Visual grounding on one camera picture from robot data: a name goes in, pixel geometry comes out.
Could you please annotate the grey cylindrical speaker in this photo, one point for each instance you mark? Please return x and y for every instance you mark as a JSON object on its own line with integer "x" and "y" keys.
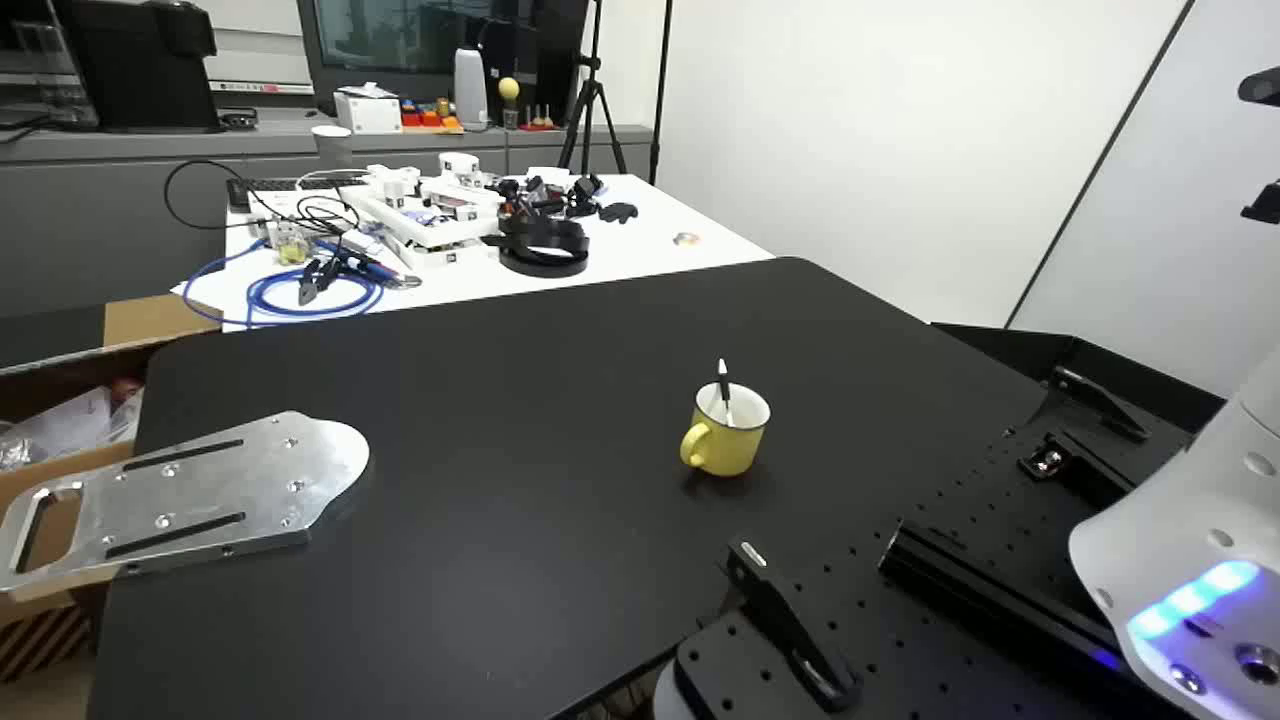
{"x": 469, "y": 84}

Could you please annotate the yellow ceramic cup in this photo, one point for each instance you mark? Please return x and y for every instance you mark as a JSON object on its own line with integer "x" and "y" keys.
{"x": 728, "y": 446}

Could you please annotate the black pliers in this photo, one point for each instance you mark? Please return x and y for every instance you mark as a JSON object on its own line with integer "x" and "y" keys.
{"x": 322, "y": 279}

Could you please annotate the silver metal mounting plate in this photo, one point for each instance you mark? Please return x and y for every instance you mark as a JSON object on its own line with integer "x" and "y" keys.
{"x": 224, "y": 486}

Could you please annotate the grey counter bench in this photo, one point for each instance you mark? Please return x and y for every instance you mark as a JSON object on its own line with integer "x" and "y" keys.
{"x": 81, "y": 200}

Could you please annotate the black tripod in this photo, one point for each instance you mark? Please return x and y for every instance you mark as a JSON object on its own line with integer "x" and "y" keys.
{"x": 585, "y": 93}

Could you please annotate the black and white pen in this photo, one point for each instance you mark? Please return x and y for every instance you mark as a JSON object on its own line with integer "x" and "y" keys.
{"x": 722, "y": 381}

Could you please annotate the black vertical pole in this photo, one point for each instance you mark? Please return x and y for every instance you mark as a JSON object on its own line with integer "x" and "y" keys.
{"x": 661, "y": 93}

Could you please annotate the short black clamp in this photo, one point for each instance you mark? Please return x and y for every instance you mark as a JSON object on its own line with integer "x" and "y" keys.
{"x": 1053, "y": 463}

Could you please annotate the large black monitor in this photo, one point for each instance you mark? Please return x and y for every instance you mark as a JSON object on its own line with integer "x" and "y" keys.
{"x": 402, "y": 41}

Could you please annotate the small yellow ball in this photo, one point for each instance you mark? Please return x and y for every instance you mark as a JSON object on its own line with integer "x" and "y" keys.
{"x": 510, "y": 91}

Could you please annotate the red orange items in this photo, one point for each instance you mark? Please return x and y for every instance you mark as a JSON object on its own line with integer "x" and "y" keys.
{"x": 429, "y": 116}

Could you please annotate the brown cardboard box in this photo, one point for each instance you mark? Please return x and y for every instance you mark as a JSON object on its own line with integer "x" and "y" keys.
{"x": 145, "y": 317}

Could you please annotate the black aluminium rail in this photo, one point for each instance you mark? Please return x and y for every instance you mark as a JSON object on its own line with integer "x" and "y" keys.
{"x": 975, "y": 582}

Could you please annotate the white electronics board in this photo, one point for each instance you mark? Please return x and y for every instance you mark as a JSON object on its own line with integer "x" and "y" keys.
{"x": 424, "y": 222}

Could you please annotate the black gadget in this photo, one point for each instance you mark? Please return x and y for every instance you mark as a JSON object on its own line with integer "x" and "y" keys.
{"x": 583, "y": 195}

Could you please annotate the black table clamp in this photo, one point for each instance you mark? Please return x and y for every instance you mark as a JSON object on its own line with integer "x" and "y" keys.
{"x": 785, "y": 614}

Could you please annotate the small flat black part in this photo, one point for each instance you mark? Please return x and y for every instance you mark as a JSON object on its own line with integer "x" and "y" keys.
{"x": 616, "y": 209}

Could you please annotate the long black clamp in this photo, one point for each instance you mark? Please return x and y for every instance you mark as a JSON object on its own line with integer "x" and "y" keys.
{"x": 1095, "y": 397}

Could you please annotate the clear plastic bag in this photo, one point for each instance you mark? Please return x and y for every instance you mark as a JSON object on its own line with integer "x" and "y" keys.
{"x": 66, "y": 421}

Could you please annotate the white plastic container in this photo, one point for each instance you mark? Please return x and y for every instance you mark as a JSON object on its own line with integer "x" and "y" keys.
{"x": 364, "y": 111}

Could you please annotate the black box device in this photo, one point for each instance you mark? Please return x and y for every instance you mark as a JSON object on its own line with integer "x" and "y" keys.
{"x": 133, "y": 63}

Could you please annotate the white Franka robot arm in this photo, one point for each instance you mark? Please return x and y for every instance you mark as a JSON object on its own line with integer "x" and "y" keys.
{"x": 1203, "y": 534}

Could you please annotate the small glass jar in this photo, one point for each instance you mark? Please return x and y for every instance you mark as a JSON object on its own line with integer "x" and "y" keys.
{"x": 290, "y": 241}

